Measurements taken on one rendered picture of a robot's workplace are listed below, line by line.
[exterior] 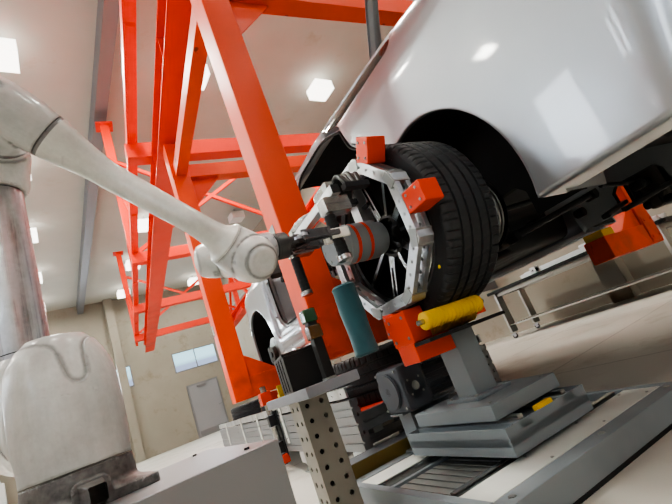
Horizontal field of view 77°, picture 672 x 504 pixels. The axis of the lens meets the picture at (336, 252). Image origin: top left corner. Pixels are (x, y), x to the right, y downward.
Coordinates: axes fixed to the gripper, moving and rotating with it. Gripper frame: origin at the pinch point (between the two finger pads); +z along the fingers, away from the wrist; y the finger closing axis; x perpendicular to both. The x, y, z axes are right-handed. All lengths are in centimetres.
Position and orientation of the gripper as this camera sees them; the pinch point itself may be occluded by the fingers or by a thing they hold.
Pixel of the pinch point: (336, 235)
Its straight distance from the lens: 126.4
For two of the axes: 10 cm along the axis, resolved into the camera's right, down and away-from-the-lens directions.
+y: 3.9, -3.9, -8.4
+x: -3.4, -9.0, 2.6
